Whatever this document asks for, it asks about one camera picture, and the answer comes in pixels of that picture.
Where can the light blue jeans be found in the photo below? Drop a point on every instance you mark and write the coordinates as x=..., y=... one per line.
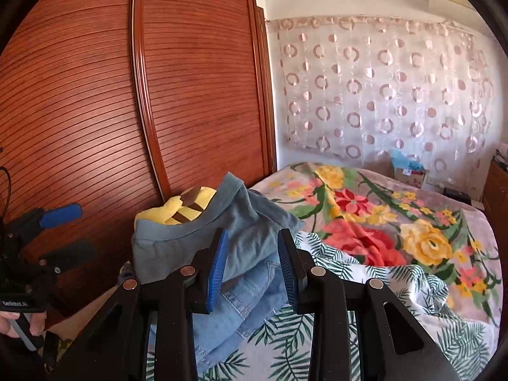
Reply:
x=246, y=305

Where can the red-brown wooden wardrobe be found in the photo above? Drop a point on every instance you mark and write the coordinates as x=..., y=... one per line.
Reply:
x=99, y=107

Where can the yellow plush toy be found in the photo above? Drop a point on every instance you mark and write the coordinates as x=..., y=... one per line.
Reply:
x=166, y=212

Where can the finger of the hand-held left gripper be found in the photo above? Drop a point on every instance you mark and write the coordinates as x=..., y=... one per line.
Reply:
x=59, y=215
x=71, y=250

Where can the leaf print bed sheet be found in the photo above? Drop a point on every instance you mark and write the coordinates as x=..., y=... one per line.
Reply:
x=456, y=337

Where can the wooden cabinet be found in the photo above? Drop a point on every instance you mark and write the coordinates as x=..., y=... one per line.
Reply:
x=492, y=182

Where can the grey-blue pants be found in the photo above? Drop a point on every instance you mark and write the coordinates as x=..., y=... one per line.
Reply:
x=246, y=230

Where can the floral blanket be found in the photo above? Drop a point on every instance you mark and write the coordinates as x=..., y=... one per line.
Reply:
x=377, y=226

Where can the person's left hand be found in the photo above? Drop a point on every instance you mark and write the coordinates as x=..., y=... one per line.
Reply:
x=37, y=323

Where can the circle pattern curtain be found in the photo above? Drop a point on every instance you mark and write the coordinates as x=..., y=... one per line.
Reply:
x=377, y=87

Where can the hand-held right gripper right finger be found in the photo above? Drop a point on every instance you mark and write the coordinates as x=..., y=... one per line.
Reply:
x=286, y=274

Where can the cardboard box with blue tissue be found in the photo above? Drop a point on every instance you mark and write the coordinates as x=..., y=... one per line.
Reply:
x=408, y=174

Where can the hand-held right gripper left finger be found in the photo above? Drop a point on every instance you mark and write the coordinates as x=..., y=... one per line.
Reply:
x=217, y=274

